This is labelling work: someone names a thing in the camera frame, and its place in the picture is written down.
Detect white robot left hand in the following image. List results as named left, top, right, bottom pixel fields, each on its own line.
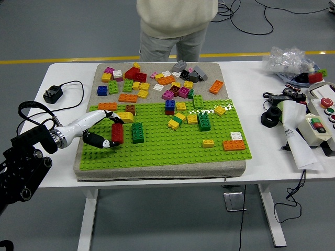
left=62, top=109, right=126, bottom=150

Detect dark green long brick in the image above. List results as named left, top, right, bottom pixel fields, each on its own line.
left=197, top=111, right=212, bottom=132
left=131, top=122, right=145, bottom=144

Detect blue plastic dish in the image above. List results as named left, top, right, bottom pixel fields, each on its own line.
left=274, top=64, right=328, bottom=86

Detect black plug cord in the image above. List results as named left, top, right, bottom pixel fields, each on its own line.
left=49, top=80, right=85, bottom=115

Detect white paper sheet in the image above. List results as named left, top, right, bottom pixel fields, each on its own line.
left=281, top=100, right=325, bottom=172

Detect large red brick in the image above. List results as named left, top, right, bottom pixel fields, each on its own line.
left=125, top=66, right=141, bottom=81

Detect person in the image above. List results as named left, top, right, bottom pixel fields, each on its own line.
left=136, top=0, right=219, bottom=63

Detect green studded baseplate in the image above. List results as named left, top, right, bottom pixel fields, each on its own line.
left=79, top=98, right=252, bottom=171

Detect yellow curved brick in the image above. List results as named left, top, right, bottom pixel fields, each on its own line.
left=115, top=111, right=135, bottom=124

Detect black floor cable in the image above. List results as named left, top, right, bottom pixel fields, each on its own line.
left=210, top=0, right=335, bottom=36

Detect small white switch box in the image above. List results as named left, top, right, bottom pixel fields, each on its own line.
left=297, top=112, right=333, bottom=149

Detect grey long brick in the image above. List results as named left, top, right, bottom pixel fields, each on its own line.
left=193, top=65, right=209, bottom=81

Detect clear plastic bag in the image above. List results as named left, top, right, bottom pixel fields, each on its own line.
left=262, top=46, right=316, bottom=79

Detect white button control box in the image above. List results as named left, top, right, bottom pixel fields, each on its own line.
left=306, top=96, right=335, bottom=151

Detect green paper piece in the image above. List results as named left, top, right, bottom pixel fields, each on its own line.
left=276, top=101, right=286, bottom=123

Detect white flat device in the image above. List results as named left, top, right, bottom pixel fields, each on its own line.
left=308, top=82, right=335, bottom=101

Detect black power plug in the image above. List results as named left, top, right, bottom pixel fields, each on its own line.
left=42, top=85, right=64, bottom=105

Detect orange long brick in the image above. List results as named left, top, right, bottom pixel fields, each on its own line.
left=209, top=80, right=225, bottom=94
left=157, top=75, right=176, bottom=86
left=222, top=140, right=247, bottom=152
left=97, top=102, right=118, bottom=112
left=118, top=93, right=138, bottom=104

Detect white table leg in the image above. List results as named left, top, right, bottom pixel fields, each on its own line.
left=256, top=184, right=287, bottom=248
left=77, top=188, right=99, bottom=251

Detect large black nut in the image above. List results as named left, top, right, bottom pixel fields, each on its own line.
left=260, top=106, right=283, bottom=128

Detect light grey brick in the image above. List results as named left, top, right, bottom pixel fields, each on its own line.
left=172, top=60, right=188, bottom=72

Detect metal floor plate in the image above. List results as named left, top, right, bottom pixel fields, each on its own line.
left=222, top=192, right=247, bottom=212

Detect magenta hollow brick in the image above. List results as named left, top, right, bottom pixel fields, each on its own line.
left=178, top=86, right=191, bottom=99

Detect black power adapter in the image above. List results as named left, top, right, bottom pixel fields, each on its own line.
left=269, top=94, right=293, bottom=104

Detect thin black hanging cable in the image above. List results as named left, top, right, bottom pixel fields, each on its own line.
left=238, top=184, right=247, bottom=251

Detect red long brick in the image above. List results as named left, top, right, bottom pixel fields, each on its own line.
left=111, top=123, right=124, bottom=144

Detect black servo parts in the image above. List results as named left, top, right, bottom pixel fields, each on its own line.
left=282, top=87, right=307, bottom=105

